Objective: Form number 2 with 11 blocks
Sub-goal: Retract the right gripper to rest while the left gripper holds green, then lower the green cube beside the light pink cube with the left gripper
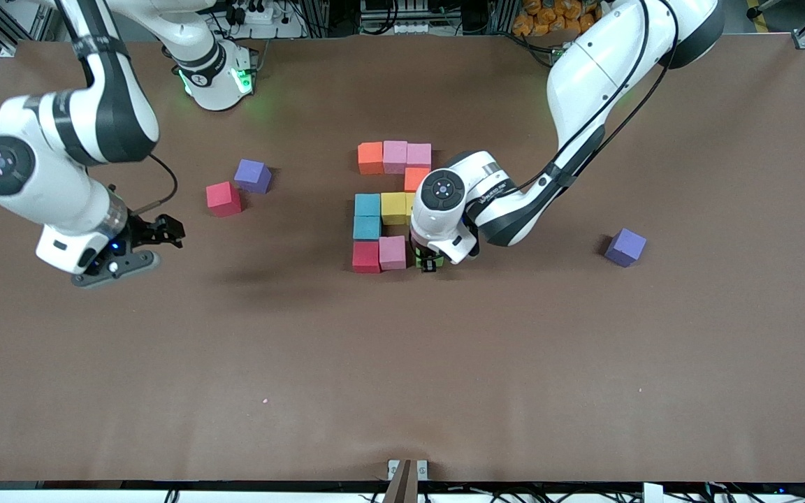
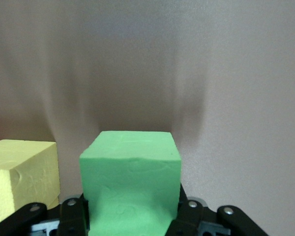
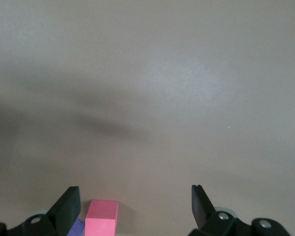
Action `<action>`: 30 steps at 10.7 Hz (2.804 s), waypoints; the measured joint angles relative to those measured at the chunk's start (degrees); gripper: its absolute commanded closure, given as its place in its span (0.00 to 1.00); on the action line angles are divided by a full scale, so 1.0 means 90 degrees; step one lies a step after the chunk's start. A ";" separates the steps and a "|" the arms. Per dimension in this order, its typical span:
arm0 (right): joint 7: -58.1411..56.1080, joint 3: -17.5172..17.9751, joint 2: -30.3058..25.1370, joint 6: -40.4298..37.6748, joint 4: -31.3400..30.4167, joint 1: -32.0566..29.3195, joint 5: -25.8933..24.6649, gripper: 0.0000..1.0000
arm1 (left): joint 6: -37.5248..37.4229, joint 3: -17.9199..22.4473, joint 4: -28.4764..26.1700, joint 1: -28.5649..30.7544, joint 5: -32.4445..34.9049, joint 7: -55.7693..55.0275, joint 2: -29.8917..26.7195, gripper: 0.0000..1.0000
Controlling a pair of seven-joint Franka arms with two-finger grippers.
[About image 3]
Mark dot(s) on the red foam cube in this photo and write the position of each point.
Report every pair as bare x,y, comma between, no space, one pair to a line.
102,216

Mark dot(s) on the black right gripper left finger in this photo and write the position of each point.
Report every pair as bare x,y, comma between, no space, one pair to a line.
61,214

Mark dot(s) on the purple foam cube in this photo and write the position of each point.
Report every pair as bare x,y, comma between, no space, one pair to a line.
76,228

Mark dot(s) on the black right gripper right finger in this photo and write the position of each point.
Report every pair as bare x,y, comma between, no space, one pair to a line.
206,218

